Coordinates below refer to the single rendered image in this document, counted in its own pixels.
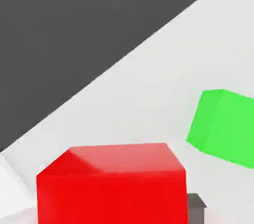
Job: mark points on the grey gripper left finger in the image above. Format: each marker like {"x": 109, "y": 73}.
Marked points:
{"x": 25, "y": 218}

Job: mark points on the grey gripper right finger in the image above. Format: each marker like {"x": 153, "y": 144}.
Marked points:
{"x": 196, "y": 213}

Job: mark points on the small red cube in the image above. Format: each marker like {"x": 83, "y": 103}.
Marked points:
{"x": 113, "y": 192}

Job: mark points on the small green cube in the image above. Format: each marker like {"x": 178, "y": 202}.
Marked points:
{"x": 224, "y": 128}

